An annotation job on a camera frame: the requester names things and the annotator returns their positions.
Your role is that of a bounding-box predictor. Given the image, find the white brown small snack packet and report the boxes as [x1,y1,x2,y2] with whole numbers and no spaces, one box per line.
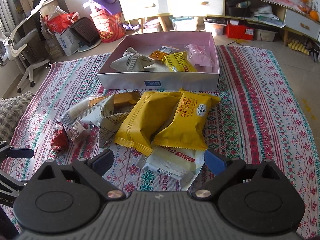
[67,120,91,144]

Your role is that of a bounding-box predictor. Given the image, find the red snack packet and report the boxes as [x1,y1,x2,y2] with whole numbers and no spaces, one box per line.
[50,122,69,152]

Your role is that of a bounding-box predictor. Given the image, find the yellow waffle sandwich packet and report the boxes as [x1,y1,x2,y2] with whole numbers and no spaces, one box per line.
[152,91,220,151]

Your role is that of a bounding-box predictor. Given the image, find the large yellow snack bag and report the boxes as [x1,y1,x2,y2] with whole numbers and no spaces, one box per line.
[114,91,182,156]

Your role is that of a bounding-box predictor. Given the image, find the pink snack packet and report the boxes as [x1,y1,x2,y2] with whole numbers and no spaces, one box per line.
[185,44,214,67]

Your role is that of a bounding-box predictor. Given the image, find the white cream snack packet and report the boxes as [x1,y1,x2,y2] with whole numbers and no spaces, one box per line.
[139,146,204,191]

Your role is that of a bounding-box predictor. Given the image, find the grey knitted cushion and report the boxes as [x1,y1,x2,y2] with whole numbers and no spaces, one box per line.
[0,92,34,143]

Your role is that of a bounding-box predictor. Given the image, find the white newspaper print packet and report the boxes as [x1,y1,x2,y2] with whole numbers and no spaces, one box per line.
[78,95,114,127]

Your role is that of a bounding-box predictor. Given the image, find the white long snack packet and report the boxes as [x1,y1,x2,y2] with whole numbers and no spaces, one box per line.
[58,95,106,125]

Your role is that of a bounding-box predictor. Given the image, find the brown gold snack packet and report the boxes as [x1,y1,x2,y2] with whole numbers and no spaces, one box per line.
[114,90,140,110]

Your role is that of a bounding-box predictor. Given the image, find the white office chair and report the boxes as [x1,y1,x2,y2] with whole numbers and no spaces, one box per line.
[1,29,50,94]

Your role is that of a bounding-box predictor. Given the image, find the small yellow snack packet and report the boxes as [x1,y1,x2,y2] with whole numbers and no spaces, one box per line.
[162,51,197,72]

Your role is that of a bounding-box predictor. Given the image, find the white grey snack packet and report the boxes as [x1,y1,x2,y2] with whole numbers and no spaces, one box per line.
[110,47,155,72]

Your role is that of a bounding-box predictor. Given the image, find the white blue paper bag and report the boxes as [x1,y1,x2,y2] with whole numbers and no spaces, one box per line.
[54,28,82,56]

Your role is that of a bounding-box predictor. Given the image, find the pink cardboard box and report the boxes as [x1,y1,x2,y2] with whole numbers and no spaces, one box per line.
[97,31,220,92]

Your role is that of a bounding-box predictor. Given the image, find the orange small snack packet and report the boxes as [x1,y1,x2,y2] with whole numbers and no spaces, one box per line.
[149,46,179,61]

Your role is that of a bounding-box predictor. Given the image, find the red plastic bag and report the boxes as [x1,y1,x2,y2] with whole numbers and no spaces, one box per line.
[43,12,80,34]

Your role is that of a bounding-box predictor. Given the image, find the dark brown basket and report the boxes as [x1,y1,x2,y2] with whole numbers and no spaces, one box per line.
[69,17,100,47]

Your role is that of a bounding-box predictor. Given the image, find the red box under shelf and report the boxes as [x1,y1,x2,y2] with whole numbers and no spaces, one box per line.
[226,24,254,40]

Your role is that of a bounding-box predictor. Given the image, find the red printed bucket bag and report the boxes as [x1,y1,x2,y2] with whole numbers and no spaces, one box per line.
[90,9,125,43]

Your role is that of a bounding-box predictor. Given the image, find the long white low cabinet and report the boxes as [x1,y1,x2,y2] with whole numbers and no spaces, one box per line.
[224,0,320,46]

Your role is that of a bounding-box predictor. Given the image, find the oranges on shelf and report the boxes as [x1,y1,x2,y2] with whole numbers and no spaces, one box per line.
[297,0,319,22]

